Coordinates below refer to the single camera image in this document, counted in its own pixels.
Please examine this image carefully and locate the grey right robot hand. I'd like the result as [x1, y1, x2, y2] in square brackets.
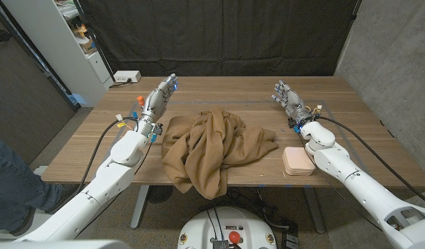
[271, 79, 315, 127]

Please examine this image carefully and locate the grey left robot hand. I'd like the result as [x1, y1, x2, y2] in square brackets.
[138, 72, 179, 138]

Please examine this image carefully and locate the brown fabric jacket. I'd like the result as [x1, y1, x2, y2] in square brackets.
[160, 106, 279, 201]

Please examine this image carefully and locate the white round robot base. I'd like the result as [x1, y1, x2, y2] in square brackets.
[177, 206, 278, 249]

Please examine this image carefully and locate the white power strip box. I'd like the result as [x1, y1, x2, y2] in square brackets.
[113, 70, 142, 84]

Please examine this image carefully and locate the cardboard box on shelf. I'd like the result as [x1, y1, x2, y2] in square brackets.
[77, 37, 97, 55]

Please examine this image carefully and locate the black backdrop stand pole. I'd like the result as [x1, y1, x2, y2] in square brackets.
[72, 0, 116, 83]
[350, 0, 363, 21]

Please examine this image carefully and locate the black backdrop curtain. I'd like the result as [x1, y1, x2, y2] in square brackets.
[75, 0, 360, 77]

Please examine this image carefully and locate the black round floor device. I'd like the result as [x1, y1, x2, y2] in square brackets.
[146, 185, 174, 204]

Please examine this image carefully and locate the yellow toy on shelf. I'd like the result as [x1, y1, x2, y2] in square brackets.
[73, 24, 88, 39]

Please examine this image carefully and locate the grey table leg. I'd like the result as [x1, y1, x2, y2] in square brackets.
[301, 187, 326, 234]
[129, 185, 150, 230]

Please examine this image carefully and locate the white shelf cabinet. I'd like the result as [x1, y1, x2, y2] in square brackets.
[1, 0, 115, 108]

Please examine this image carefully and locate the black power adapter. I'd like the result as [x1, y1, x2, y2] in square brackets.
[281, 221, 300, 249]

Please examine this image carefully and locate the person in blue jeans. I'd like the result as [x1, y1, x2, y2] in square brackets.
[0, 136, 82, 238]

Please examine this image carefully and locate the right wrist loose plug wire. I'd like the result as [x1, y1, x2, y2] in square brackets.
[303, 104, 323, 118]

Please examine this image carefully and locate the wrist loose plug wire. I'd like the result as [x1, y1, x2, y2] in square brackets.
[115, 113, 135, 131]
[303, 104, 323, 118]

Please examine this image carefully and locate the left wrist loose plug wire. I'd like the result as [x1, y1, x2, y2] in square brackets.
[115, 113, 135, 131]

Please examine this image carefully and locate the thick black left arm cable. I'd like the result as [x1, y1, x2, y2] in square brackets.
[75, 116, 140, 194]

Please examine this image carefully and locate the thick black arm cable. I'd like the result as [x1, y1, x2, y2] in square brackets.
[75, 116, 140, 194]
[315, 116, 425, 208]

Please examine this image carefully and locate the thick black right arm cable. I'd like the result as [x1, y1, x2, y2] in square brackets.
[315, 116, 425, 208]

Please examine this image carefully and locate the black floor cable tangle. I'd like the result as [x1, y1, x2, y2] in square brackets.
[198, 186, 299, 231]

